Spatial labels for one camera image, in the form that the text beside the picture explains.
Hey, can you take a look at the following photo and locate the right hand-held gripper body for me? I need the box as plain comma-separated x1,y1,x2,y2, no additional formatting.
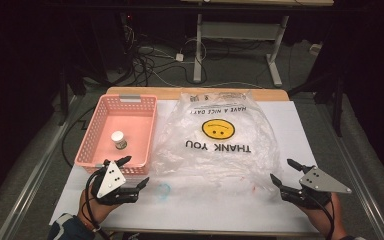
279,165,353,211

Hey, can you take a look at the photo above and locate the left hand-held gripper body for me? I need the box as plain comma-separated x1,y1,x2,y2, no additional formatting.
90,159,140,206

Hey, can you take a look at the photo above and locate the small white-capped bottle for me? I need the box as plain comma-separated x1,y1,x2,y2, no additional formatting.
110,130,128,151

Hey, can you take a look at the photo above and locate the pink perforated plastic basket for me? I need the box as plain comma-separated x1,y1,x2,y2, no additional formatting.
74,93,158,177

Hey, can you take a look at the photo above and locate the clear smiley-face plastic bag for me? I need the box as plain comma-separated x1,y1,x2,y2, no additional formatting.
151,89,283,198

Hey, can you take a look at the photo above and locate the person's left hand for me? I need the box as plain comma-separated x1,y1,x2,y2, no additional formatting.
77,189,123,230

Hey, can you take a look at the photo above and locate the person's right hand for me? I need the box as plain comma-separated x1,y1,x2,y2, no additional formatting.
299,193,347,240

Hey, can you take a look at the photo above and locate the white paper table sheet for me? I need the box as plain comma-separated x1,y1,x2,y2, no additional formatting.
48,99,321,235

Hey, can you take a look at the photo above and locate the black stand leg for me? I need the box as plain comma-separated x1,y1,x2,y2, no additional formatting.
289,74,345,138
57,64,88,127

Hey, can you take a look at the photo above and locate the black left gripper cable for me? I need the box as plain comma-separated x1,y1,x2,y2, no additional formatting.
81,165,112,240

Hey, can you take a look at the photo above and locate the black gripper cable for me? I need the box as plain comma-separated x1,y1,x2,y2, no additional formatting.
308,194,336,240
81,165,112,240

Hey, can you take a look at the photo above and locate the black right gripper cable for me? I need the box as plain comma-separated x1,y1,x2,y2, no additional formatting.
308,194,336,240

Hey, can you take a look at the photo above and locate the metal floor rail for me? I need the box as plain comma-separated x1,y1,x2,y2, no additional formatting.
324,106,384,240
0,95,82,240

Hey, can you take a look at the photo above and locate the black floor cable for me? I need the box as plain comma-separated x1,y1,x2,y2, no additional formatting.
61,106,96,168

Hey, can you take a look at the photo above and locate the tangle of floor cables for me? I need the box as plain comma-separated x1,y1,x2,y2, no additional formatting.
119,24,208,88

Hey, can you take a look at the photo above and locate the white metal table frame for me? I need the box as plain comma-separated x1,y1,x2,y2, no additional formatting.
179,0,335,89

